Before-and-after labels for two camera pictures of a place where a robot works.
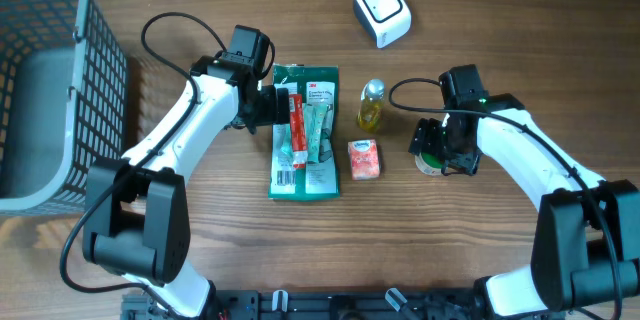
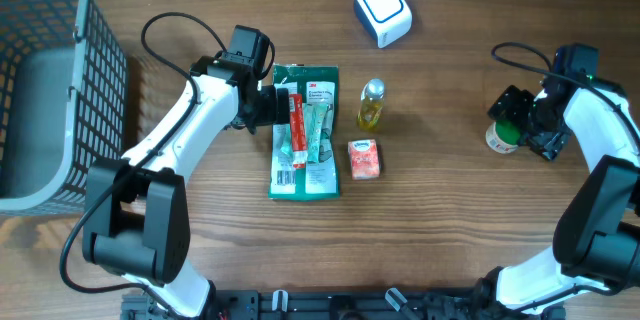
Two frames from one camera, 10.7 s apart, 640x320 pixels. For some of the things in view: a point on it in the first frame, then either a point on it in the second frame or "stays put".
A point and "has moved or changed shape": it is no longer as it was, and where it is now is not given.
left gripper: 265,110 stays put
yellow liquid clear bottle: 371,109 stays put
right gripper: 424,139 to 544,142
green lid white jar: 429,163 has moved or changed shape
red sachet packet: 298,132 stays put
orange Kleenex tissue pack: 364,160 stays put
